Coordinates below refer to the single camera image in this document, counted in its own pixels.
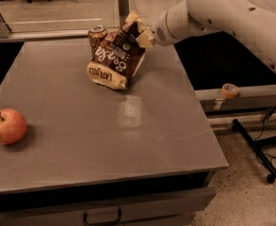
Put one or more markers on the red apple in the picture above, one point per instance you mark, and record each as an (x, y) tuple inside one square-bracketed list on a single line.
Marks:
[(13, 126)]

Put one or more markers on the grey drawer with handle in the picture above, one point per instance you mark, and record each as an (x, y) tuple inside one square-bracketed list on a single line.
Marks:
[(175, 208)]

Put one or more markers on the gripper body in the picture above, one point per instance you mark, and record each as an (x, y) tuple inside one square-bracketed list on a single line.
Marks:
[(160, 30)]

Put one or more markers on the grey side shelf ledge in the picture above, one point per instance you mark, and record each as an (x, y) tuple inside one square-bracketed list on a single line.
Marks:
[(248, 98)]

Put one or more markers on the orange soda can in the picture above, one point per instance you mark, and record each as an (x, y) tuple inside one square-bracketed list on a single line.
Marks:
[(96, 35)]

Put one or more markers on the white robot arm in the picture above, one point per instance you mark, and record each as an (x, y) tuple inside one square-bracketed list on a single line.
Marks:
[(253, 27)]

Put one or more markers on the brown chip bag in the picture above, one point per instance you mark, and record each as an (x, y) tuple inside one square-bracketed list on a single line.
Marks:
[(120, 53)]

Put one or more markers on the black stand base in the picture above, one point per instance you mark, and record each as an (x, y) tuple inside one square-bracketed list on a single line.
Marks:
[(257, 145)]

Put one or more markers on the middle metal bracket post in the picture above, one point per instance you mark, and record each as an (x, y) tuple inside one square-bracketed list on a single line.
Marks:
[(123, 6)]

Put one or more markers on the orange tape roll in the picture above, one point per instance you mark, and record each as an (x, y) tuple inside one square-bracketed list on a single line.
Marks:
[(229, 91)]

